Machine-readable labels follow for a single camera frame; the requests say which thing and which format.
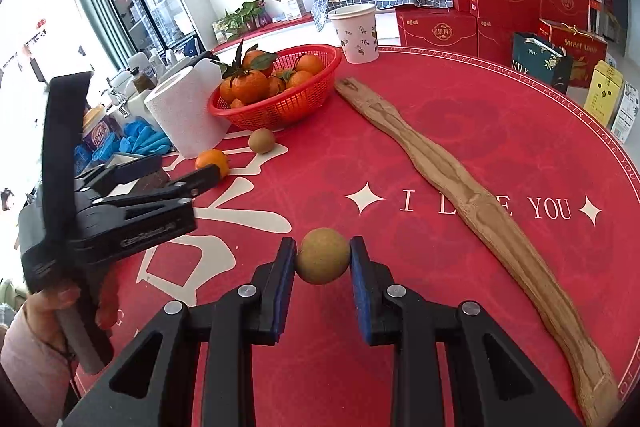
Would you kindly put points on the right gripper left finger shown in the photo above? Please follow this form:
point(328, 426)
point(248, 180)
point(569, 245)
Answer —
point(201, 355)

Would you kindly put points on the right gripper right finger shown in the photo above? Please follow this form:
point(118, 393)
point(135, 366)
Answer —
point(449, 355)

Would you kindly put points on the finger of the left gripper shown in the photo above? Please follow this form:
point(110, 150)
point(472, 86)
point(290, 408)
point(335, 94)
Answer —
point(192, 185)
point(103, 179)

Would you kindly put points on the pink sleeve forearm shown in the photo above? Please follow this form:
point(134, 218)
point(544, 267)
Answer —
point(40, 374)

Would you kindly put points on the left hand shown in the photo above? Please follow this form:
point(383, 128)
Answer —
point(40, 309)

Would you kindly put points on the grey rectangular tray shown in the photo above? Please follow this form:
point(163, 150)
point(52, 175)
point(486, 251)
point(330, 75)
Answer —
point(148, 183)

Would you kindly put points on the orange on table far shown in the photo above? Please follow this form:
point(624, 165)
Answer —
point(214, 158)

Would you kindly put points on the milk tea cup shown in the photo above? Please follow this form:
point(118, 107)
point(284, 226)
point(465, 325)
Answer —
point(96, 128)

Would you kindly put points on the blue rubber gloves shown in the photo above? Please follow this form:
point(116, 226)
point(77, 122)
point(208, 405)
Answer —
point(138, 138)

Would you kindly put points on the white bag with buckle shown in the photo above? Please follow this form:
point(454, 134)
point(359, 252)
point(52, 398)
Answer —
point(130, 87)

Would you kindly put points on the white paper towel roll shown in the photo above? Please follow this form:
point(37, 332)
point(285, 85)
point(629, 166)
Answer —
point(179, 106)

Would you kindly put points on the long wooden stick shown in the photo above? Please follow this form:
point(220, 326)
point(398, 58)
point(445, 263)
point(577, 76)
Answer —
point(595, 388)

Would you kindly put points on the tangerines with leaves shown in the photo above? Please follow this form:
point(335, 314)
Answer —
point(251, 77)

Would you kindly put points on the green potted plant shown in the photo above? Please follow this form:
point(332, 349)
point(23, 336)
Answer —
point(250, 16)

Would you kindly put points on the white paper cup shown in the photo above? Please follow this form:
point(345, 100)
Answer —
point(355, 26)

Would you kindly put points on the yellow small box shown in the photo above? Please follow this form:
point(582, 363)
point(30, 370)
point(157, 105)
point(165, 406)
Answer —
point(604, 89)

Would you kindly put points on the dark green gift bag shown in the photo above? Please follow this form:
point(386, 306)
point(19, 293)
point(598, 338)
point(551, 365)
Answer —
point(542, 60)

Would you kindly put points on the red gift bag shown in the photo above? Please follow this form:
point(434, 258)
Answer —
point(586, 49)

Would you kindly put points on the red gift boxes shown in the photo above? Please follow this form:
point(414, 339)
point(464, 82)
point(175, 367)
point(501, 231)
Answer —
point(485, 28)

